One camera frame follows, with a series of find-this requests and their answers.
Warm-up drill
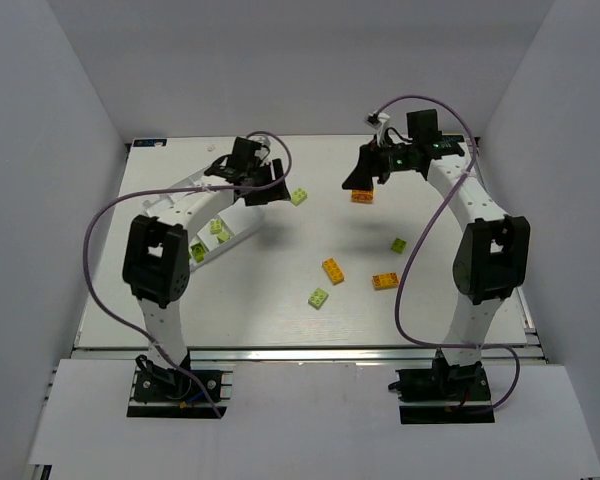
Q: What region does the blue label sticker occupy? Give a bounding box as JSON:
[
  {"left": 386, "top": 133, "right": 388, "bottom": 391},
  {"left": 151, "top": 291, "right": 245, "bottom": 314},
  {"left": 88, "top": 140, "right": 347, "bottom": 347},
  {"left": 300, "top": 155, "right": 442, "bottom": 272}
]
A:
[
  {"left": 440, "top": 134, "right": 466, "bottom": 146},
  {"left": 132, "top": 138, "right": 167, "bottom": 148}
]

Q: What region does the blue label sticker left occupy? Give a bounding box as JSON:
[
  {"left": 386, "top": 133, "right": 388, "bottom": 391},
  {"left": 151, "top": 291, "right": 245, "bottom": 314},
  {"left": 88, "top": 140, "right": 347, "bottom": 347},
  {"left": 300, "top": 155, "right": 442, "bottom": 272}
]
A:
[{"left": 132, "top": 138, "right": 167, "bottom": 148}]

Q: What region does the green 2x2 lego brick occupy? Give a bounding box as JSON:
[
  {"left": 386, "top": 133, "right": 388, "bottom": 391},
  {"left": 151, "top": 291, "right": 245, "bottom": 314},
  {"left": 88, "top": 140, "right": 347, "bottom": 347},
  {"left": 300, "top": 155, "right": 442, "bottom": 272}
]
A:
[{"left": 391, "top": 238, "right": 407, "bottom": 254}]

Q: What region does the light green small lego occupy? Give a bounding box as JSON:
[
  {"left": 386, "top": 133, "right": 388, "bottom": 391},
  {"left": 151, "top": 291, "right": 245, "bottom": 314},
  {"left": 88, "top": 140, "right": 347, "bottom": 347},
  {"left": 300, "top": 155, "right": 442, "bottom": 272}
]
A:
[{"left": 216, "top": 231, "right": 230, "bottom": 244}]

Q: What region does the aluminium front rail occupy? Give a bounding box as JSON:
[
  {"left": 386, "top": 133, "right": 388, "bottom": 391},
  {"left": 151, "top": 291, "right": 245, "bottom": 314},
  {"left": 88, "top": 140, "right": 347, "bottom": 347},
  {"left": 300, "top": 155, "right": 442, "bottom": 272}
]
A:
[{"left": 71, "top": 343, "right": 546, "bottom": 363}]

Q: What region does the orange 2x4 lego plate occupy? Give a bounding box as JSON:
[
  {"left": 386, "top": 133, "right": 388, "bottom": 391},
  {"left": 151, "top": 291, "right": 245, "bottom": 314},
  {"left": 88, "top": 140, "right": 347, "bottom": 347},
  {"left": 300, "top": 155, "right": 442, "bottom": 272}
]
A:
[{"left": 372, "top": 272, "right": 400, "bottom": 290}]

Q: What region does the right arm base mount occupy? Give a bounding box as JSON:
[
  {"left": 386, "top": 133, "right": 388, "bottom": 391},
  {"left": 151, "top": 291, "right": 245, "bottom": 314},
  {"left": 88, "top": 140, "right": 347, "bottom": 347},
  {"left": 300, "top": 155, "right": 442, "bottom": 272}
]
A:
[{"left": 388, "top": 367, "right": 495, "bottom": 425}]

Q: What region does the white divided sorting tray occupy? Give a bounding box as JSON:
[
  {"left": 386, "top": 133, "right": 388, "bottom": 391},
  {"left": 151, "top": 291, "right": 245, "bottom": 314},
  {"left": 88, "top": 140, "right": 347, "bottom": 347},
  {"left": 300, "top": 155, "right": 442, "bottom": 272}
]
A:
[{"left": 142, "top": 170, "right": 265, "bottom": 272}]

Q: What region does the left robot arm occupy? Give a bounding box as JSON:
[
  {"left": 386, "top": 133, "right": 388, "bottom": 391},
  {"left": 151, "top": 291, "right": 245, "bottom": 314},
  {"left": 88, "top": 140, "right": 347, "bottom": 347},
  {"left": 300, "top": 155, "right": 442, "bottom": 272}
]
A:
[{"left": 122, "top": 133, "right": 291, "bottom": 369}]

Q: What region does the green sloped lego brick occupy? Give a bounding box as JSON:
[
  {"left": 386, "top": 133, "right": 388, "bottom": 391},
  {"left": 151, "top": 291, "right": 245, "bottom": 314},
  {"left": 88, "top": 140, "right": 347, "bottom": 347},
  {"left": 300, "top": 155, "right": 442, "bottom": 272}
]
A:
[{"left": 189, "top": 242, "right": 207, "bottom": 263}]

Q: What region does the blue label sticker right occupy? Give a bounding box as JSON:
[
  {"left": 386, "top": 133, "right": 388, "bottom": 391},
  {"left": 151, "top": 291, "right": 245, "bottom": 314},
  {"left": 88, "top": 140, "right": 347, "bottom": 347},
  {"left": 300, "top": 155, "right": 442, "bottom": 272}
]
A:
[{"left": 440, "top": 134, "right": 466, "bottom": 146}]

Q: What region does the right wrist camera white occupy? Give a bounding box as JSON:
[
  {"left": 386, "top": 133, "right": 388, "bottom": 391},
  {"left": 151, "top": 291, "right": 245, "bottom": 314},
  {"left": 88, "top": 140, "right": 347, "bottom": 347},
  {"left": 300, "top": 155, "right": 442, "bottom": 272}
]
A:
[{"left": 365, "top": 112, "right": 390, "bottom": 146}]

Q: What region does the pale green lego fragment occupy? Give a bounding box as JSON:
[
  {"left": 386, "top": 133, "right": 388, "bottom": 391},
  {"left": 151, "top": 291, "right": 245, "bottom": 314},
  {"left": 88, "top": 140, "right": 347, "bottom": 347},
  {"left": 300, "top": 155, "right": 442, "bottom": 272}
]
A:
[{"left": 291, "top": 188, "right": 308, "bottom": 206}]

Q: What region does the yellow 2x4 lego brick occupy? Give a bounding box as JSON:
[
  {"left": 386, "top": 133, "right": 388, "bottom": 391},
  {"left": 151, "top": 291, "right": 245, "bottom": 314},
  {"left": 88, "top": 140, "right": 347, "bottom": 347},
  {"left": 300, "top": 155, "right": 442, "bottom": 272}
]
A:
[{"left": 322, "top": 258, "right": 345, "bottom": 285}]

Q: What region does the pale green 2x2 lego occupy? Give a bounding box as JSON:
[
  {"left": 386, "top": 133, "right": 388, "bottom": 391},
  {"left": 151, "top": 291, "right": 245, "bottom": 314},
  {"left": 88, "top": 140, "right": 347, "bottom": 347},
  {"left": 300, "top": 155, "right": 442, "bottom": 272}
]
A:
[{"left": 209, "top": 218, "right": 223, "bottom": 235}]

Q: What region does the orange curved printed lego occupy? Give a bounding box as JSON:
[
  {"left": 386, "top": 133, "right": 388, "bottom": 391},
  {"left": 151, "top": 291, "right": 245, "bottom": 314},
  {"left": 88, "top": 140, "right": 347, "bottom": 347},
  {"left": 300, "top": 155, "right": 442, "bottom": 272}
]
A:
[{"left": 350, "top": 190, "right": 374, "bottom": 204}]

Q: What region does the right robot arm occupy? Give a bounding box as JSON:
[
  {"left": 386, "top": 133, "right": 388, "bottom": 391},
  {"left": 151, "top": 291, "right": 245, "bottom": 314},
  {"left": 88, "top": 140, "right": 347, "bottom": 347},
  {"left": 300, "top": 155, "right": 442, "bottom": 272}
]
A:
[{"left": 342, "top": 109, "right": 530, "bottom": 367}]

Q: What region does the pale green sloped lego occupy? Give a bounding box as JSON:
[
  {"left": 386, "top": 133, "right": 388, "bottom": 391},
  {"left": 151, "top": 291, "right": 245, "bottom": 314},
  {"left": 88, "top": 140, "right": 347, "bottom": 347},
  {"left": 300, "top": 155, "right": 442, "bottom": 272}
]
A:
[{"left": 308, "top": 288, "right": 329, "bottom": 310}]

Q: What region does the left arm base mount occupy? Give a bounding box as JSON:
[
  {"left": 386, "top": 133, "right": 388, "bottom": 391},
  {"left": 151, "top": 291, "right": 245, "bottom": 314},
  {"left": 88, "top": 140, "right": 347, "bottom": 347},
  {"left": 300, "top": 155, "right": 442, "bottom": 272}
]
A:
[{"left": 126, "top": 368, "right": 233, "bottom": 420}]

